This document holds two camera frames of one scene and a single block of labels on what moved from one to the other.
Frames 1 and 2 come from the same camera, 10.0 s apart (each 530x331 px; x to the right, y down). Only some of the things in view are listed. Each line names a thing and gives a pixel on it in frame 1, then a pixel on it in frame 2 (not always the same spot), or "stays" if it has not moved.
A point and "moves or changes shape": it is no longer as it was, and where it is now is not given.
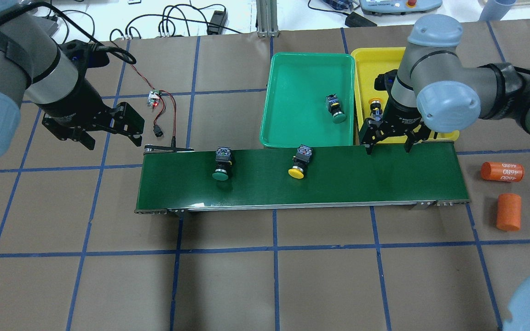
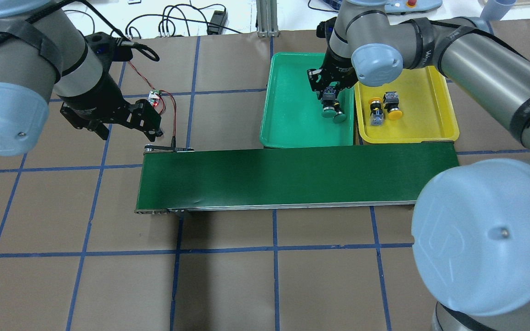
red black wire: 164,105 stays
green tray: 295,113 stays
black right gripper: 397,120 to 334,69
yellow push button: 376,109 stays
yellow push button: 300,161 moves or changes shape
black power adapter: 218,18 stays
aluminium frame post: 267,18 stays
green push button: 223,156 to 329,112
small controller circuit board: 154,98 stays
